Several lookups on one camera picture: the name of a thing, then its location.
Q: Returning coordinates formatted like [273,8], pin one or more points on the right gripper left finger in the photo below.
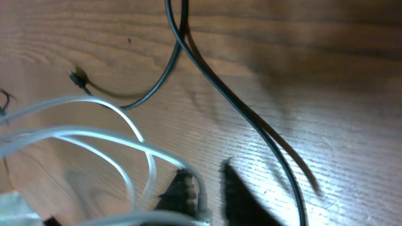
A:
[180,196]

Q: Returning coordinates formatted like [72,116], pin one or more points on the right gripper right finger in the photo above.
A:
[239,207]

